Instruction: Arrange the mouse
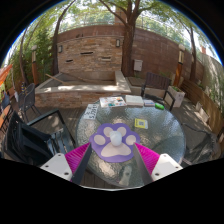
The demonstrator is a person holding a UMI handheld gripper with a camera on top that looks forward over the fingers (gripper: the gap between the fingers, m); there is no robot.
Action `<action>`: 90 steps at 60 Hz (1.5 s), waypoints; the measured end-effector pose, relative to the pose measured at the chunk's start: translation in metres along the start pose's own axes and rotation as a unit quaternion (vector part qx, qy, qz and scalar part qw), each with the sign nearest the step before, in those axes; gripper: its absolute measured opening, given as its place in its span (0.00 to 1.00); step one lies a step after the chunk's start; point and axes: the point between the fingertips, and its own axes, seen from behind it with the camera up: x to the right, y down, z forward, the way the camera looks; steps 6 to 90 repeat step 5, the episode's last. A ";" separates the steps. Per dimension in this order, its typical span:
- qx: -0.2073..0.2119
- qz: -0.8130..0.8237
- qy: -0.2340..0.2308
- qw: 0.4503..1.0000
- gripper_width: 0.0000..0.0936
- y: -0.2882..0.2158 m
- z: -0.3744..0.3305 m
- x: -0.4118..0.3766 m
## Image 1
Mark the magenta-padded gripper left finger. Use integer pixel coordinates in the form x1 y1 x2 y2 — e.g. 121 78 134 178
40 142 93 185

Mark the large tree trunk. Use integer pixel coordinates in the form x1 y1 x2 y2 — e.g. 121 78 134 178
98 0 154 78

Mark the raised stone basin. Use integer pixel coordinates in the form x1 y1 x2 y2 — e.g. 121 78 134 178
34 69 132 109

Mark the grey wall utility box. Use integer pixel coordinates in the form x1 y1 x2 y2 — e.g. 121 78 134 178
133 59 144 72

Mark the white licence plate sign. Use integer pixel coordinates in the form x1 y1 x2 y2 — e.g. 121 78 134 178
82 103 100 121

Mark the dark slatted garden chair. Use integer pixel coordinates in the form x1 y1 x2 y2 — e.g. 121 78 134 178
140 71 177 111

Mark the yellow square card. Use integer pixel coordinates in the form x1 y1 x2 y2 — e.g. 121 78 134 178
134 117 149 130

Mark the colourful picture sheet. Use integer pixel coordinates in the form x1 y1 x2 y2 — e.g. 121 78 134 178
99 96 128 109

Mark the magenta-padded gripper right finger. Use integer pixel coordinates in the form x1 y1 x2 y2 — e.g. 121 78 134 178
133 142 184 186

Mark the black mesh chair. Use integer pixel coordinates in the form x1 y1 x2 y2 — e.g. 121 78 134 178
18 83 43 123

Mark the dark wire garden chair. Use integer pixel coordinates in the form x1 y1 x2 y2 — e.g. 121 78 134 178
181 123 221 164

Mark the purple paw-shaped mouse pad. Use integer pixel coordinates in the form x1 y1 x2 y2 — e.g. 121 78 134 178
88 122 142 164

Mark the white book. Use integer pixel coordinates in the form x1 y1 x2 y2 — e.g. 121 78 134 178
124 94 145 107

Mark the small pale booklet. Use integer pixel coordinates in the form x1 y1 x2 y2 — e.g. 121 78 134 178
143 99 156 107

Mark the black metal armchair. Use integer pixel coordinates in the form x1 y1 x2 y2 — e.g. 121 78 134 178
3 108 76 166

